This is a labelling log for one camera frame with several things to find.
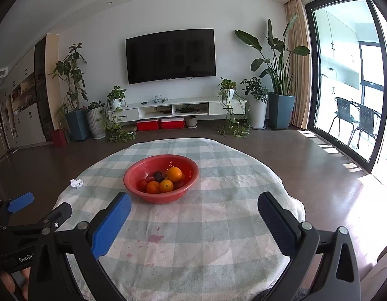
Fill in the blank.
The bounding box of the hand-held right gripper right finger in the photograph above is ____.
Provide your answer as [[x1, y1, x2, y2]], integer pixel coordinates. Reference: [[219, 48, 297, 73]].
[[217, 191, 362, 301]]

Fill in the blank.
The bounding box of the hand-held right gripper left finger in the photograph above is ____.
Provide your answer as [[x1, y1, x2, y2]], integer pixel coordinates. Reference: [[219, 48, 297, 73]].
[[25, 191, 133, 301]]

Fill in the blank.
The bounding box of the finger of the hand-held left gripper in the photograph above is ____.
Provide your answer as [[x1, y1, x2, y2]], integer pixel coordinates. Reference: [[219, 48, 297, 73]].
[[5, 202, 72, 239], [0, 192, 34, 226]]

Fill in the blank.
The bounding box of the red plastic basin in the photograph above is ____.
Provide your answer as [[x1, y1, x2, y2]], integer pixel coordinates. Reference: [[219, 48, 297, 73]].
[[123, 155, 200, 204]]

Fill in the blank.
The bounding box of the person's left hand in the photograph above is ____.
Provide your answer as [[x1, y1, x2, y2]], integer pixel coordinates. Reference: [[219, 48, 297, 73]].
[[0, 267, 32, 298]]

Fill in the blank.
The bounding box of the checked tablecloth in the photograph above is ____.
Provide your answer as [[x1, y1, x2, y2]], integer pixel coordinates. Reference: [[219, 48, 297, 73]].
[[52, 138, 305, 301]]

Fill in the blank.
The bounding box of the red canister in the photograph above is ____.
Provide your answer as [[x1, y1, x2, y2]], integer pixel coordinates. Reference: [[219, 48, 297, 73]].
[[52, 129, 68, 148]]

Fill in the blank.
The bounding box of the blue square plant pot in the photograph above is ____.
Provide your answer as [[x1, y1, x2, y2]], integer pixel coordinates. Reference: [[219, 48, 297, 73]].
[[65, 109, 90, 141]]

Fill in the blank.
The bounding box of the white ribbed plant pot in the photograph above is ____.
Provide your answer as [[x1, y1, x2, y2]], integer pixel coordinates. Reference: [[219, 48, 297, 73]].
[[87, 108, 106, 140]]

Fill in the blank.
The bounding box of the beige sofa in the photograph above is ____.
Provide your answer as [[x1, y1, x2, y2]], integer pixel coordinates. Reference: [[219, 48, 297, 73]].
[[358, 241, 387, 301]]

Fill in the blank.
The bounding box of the tall white plant pot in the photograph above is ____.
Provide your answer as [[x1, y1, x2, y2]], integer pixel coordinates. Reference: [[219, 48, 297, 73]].
[[249, 99, 268, 130]]

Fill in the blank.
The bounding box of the dark blue tapered pot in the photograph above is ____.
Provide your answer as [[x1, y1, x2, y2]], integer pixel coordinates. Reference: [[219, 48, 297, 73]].
[[268, 92, 296, 130]]

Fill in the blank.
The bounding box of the black balcony chair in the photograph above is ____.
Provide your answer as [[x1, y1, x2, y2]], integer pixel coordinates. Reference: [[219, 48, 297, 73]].
[[328, 97, 359, 138], [348, 104, 382, 149]]

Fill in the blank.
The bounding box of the trailing pothos plant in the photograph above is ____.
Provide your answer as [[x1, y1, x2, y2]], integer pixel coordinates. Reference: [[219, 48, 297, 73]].
[[217, 77, 252, 138], [101, 85, 137, 143]]

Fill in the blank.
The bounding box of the white television cabinet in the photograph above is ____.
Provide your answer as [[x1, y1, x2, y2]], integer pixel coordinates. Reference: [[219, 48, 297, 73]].
[[108, 97, 247, 122]]

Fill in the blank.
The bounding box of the bushy schefflera plant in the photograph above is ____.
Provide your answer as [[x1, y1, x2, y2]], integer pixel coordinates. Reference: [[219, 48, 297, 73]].
[[240, 77, 269, 102]]

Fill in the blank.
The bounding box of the tall leafy tree plant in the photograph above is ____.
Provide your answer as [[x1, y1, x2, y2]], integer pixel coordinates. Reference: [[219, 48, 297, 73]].
[[49, 42, 89, 113]]

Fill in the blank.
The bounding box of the beige curtain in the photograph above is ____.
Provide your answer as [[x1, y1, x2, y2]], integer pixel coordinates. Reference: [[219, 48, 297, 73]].
[[284, 0, 310, 130]]

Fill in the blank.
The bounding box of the large broad-leaf plant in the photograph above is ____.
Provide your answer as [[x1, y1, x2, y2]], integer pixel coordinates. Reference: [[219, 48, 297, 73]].
[[234, 13, 311, 96]]

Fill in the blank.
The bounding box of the white balcony cabinet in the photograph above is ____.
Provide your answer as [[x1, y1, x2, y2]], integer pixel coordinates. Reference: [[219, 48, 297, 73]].
[[314, 6, 362, 101]]

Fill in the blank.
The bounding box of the wall cabinet with shelves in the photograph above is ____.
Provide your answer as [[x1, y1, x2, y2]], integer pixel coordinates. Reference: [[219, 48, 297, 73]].
[[0, 34, 56, 148]]

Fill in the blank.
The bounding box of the black sliding door frame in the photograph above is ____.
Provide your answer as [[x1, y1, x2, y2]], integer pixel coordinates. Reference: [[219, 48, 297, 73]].
[[303, 0, 387, 174]]

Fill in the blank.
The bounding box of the black wall television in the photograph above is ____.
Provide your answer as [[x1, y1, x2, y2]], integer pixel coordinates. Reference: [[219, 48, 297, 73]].
[[126, 29, 216, 85]]

